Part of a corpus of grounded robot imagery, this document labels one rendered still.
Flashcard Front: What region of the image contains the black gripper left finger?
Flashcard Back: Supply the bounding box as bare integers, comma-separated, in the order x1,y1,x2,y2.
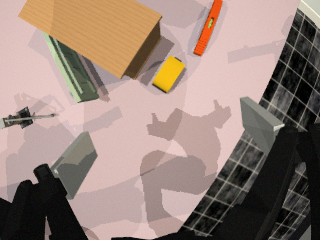
1,131,98,240

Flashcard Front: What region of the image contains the orange spirit level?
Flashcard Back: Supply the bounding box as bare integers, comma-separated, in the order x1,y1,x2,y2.
193,0,223,56

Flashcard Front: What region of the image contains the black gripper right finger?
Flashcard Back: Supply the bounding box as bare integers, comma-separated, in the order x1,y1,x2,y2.
210,96,320,240

